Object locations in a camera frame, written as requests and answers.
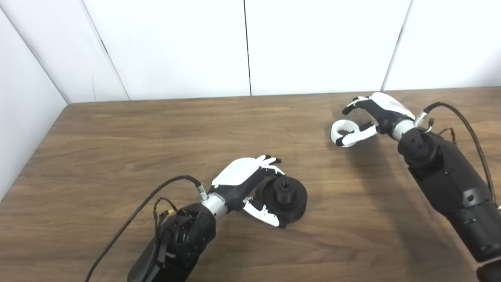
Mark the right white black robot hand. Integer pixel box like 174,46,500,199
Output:
336,92,415,148

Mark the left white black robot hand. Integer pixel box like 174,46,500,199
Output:
211,155,285,228

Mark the white toothed ring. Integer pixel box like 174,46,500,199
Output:
331,119,360,148

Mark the round black part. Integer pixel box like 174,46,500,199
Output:
256,176,308,227

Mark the thin black wire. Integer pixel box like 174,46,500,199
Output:
429,117,456,145

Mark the thin wire with yellow plug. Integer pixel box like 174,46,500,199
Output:
153,198,175,228

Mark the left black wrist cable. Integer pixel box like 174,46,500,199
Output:
85,175,207,282

